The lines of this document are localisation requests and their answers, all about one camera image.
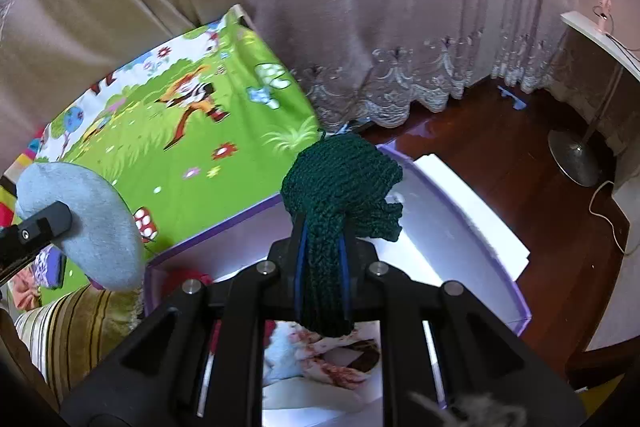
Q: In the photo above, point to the dark wooden furniture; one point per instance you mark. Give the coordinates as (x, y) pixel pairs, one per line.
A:
(600, 359)

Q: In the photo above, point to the blue polka dot pouch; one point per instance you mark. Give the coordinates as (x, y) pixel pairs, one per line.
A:
(50, 264)

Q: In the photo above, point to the small pink gadget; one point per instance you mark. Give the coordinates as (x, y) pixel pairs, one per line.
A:
(603, 9)

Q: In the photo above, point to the white board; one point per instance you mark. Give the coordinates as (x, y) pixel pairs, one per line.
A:
(475, 217)

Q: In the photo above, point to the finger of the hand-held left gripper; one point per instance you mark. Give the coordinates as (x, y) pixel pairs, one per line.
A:
(35, 232)

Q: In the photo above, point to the white table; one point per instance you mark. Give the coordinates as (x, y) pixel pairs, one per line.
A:
(595, 32)

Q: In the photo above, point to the purple storage box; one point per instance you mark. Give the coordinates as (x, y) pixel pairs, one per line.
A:
(450, 207)

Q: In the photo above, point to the dark green knitted hat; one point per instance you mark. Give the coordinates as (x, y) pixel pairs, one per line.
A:
(340, 187)

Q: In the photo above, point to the white plush cloth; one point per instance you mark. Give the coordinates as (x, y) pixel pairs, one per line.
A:
(280, 354)

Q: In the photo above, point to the metal floor stand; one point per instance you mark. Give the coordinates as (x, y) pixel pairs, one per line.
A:
(575, 154)

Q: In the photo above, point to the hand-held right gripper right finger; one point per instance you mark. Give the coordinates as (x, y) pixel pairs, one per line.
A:
(346, 262)

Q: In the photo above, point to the grey fluffy yarn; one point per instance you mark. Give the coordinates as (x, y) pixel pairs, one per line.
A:
(475, 409)

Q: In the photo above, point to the light blue beret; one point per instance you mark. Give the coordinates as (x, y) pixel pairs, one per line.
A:
(95, 217)

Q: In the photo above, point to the pale pink cloth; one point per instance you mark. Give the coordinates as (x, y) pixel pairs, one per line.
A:
(25, 292)

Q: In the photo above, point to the green cartoon play mat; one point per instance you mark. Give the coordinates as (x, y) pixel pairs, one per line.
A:
(200, 132)

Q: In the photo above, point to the small blue floor item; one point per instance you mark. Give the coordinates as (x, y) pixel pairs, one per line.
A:
(510, 97)

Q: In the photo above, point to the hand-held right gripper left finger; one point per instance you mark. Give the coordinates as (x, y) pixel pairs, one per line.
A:
(300, 257)

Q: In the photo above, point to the gold striped cushion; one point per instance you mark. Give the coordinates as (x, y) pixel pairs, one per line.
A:
(75, 332)

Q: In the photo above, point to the white floral cloth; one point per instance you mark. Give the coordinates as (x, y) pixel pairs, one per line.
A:
(345, 372)

